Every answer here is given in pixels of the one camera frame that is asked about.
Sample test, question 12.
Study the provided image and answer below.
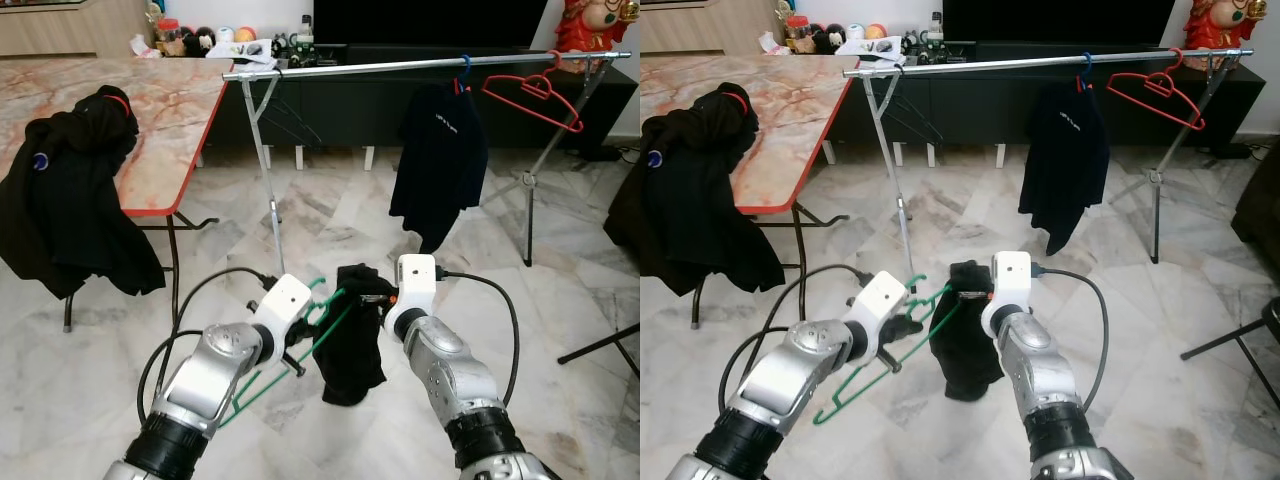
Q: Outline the black cloth green logo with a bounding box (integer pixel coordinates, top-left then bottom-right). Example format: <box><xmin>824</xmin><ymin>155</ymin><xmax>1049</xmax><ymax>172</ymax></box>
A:
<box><xmin>928</xmin><ymin>260</ymin><xmax>1006</xmax><ymax>403</ymax></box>
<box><xmin>313</xmin><ymin>264</ymin><xmax>396</xmax><ymax>407</ymax></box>

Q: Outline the green plastic hanger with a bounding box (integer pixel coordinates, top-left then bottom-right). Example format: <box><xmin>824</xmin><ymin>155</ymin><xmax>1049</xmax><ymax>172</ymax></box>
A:
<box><xmin>812</xmin><ymin>272</ymin><xmax>956</xmax><ymax>426</ymax></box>
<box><xmin>215</xmin><ymin>275</ymin><xmax>353</xmax><ymax>429</ymax></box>

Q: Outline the black shirt red collar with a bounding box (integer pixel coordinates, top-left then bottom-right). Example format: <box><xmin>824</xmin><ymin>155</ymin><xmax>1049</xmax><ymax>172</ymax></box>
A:
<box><xmin>645</xmin><ymin>82</ymin><xmax>786</xmax><ymax>296</ymax></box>
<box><xmin>22</xmin><ymin>85</ymin><xmax>166</xmax><ymax>296</ymax></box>

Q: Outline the red plastic hanger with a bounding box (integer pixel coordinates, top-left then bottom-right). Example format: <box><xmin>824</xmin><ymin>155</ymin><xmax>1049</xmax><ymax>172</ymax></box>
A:
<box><xmin>1106</xmin><ymin>48</ymin><xmax>1207</xmax><ymax>132</ymax></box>
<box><xmin>481</xmin><ymin>50</ymin><xmax>586</xmax><ymax>134</ymax></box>

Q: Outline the navy t-shirt white print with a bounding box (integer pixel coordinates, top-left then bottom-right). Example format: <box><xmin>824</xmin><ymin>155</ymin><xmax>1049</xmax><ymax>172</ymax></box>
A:
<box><xmin>389</xmin><ymin>82</ymin><xmax>490</xmax><ymax>255</ymax></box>
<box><xmin>1018</xmin><ymin>80</ymin><xmax>1111</xmax><ymax>256</ymax></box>

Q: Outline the black low tv console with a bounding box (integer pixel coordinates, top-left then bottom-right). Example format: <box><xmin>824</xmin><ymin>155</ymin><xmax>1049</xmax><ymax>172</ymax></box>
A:
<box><xmin>830</xmin><ymin>40</ymin><xmax>1266</xmax><ymax>166</ymax></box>
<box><xmin>205</xmin><ymin>42</ymin><xmax>640</xmax><ymax>166</ymax></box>

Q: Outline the black metal folding chair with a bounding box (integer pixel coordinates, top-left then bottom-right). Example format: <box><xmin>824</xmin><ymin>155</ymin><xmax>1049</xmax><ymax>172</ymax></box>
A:
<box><xmin>557</xmin><ymin>323</ymin><xmax>640</xmax><ymax>381</ymax></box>
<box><xmin>1180</xmin><ymin>297</ymin><xmax>1280</xmax><ymax>386</ymax></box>

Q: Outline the marble folding table red edge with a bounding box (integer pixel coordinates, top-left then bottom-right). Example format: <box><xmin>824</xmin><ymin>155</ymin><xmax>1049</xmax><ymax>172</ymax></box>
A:
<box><xmin>0</xmin><ymin>55</ymin><xmax>236</xmax><ymax>333</ymax></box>
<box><xmin>640</xmin><ymin>55</ymin><xmax>861</xmax><ymax>329</ymax></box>

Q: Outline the silver metal clothes rack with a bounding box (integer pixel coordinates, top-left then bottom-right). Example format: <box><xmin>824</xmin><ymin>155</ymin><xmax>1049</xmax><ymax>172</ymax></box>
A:
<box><xmin>222</xmin><ymin>50</ymin><xmax>633</xmax><ymax>301</ymax></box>
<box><xmin>843</xmin><ymin>47</ymin><xmax>1256</xmax><ymax>296</ymax></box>

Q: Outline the white magazine stack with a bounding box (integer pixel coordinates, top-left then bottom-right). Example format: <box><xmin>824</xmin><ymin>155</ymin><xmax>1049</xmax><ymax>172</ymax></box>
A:
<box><xmin>205</xmin><ymin>38</ymin><xmax>276</xmax><ymax>69</ymax></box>
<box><xmin>835</xmin><ymin>36</ymin><xmax>904</xmax><ymax>67</ymax></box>

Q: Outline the black flat television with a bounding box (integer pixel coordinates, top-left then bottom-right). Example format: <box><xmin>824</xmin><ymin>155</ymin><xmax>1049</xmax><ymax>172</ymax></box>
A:
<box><xmin>313</xmin><ymin>0</ymin><xmax>551</xmax><ymax>49</ymax></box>
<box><xmin>942</xmin><ymin>0</ymin><xmax>1176</xmax><ymax>46</ymax></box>

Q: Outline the dark brown fabric sofa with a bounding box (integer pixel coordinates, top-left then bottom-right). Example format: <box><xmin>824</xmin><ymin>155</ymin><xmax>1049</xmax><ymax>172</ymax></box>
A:
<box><xmin>1232</xmin><ymin>140</ymin><xmax>1280</xmax><ymax>263</ymax></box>

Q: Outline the red laughing buddha statue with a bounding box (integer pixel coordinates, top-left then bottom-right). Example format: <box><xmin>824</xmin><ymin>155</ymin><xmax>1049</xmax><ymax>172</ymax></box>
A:
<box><xmin>1185</xmin><ymin>0</ymin><xmax>1256</xmax><ymax>51</ymax></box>
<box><xmin>555</xmin><ymin>0</ymin><xmax>640</xmax><ymax>56</ymax></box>

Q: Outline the light wooden sideboard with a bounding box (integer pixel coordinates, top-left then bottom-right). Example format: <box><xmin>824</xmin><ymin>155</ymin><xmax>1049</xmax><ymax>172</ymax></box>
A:
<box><xmin>640</xmin><ymin>0</ymin><xmax>779</xmax><ymax>56</ymax></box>
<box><xmin>0</xmin><ymin>0</ymin><xmax>151</xmax><ymax>58</ymax></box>

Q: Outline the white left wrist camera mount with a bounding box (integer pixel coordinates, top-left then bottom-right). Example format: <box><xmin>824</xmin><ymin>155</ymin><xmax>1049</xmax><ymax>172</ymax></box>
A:
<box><xmin>250</xmin><ymin>274</ymin><xmax>313</xmax><ymax>346</ymax></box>
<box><xmin>850</xmin><ymin>270</ymin><xmax>909</xmax><ymax>344</ymax></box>

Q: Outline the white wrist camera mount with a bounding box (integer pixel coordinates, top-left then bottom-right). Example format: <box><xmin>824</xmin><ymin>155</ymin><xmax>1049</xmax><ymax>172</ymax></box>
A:
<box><xmin>850</xmin><ymin>270</ymin><xmax>909</xmax><ymax>344</ymax></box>
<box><xmin>250</xmin><ymin>274</ymin><xmax>313</xmax><ymax>346</ymax></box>
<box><xmin>385</xmin><ymin>254</ymin><xmax>441</xmax><ymax>343</ymax></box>
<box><xmin>980</xmin><ymin>251</ymin><xmax>1034</xmax><ymax>339</ymax></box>

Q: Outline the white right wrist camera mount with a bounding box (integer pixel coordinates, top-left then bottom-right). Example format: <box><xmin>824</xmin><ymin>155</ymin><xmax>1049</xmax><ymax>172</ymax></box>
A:
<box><xmin>385</xmin><ymin>254</ymin><xmax>441</xmax><ymax>343</ymax></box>
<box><xmin>980</xmin><ymin>251</ymin><xmax>1034</xmax><ymax>339</ymax></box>

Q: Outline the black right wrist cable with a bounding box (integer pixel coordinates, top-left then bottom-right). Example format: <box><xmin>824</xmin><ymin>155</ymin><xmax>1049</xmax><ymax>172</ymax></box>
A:
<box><xmin>1030</xmin><ymin>265</ymin><xmax>1111</xmax><ymax>411</ymax></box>
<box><xmin>435</xmin><ymin>270</ymin><xmax>521</xmax><ymax>406</ymax></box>

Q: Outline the thin black wire hanger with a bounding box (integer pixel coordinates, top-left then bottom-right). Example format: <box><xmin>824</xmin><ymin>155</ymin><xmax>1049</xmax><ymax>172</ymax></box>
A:
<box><xmin>262</xmin><ymin>72</ymin><xmax>323</xmax><ymax>149</ymax></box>
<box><xmin>885</xmin><ymin>70</ymin><xmax>946</xmax><ymax>146</ymax></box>

